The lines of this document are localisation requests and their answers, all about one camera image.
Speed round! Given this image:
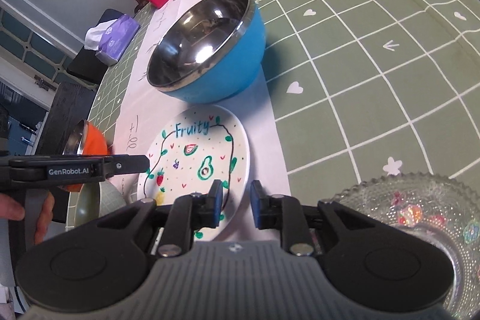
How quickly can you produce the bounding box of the orange steel bowl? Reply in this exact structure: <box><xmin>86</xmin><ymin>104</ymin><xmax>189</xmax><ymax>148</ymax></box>
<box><xmin>61</xmin><ymin>118</ymin><xmax>113</xmax><ymax>193</ymax></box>

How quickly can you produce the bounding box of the green ceramic bowl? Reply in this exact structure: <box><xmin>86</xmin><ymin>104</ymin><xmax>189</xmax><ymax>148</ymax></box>
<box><xmin>72</xmin><ymin>179</ymin><xmax>128</xmax><ymax>229</ymax></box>

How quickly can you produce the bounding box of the white fruity painted plate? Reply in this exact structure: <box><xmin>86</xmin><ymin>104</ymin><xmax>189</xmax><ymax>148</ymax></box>
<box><xmin>137</xmin><ymin>105</ymin><xmax>251</xmax><ymax>241</ymax></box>

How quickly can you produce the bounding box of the glass plate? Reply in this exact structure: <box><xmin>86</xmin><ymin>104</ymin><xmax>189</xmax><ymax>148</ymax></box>
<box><xmin>330</xmin><ymin>172</ymin><xmax>479</xmax><ymax>319</ymax></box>

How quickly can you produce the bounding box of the blue steel bowl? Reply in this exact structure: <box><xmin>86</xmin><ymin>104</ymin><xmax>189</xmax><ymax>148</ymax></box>
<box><xmin>146</xmin><ymin>0</ymin><xmax>266</xmax><ymax>104</ymax></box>

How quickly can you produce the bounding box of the person left hand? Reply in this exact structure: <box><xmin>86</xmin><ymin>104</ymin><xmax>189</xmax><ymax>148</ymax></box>
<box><xmin>0</xmin><ymin>191</ymin><xmax>56</xmax><ymax>246</ymax></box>

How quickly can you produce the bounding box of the black chair near left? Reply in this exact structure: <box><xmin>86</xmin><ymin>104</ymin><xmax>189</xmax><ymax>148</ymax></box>
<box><xmin>35</xmin><ymin>82</ymin><xmax>96</xmax><ymax>155</ymax></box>

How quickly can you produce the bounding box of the black chair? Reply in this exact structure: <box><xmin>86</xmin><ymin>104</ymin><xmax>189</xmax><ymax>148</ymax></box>
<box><xmin>66</xmin><ymin>8</ymin><xmax>122</xmax><ymax>85</ymax></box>
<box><xmin>35</xmin><ymin>82</ymin><xmax>96</xmax><ymax>155</ymax></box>

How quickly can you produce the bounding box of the black chair far left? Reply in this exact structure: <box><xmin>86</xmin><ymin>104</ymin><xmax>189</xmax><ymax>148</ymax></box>
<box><xmin>66</xmin><ymin>8</ymin><xmax>122</xmax><ymax>85</ymax></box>

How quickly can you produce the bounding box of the white glass panel door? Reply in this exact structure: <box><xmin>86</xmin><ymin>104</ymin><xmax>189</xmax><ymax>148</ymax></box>
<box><xmin>1</xmin><ymin>0</ymin><xmax>93</xmax><ymax>109</ymax></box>

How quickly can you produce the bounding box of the purple tissue box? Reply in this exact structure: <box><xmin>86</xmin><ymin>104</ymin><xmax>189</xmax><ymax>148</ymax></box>
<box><xmin>84</xmin><ymin>15</ymin><xmax>140</xmax><ymax>67</ymax></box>

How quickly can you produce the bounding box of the green checked tablecloth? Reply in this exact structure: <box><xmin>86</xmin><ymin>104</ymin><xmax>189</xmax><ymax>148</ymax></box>
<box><xmin>85</xmin><ymin>0</ymin><xmax>480</xmax><ymax>242</ymax></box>

